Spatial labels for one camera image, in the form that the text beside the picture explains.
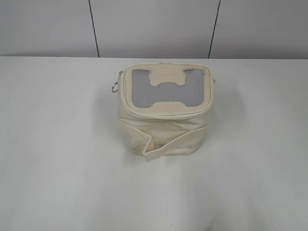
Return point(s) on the cream zippered bag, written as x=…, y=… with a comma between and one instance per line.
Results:
x=164, y=108

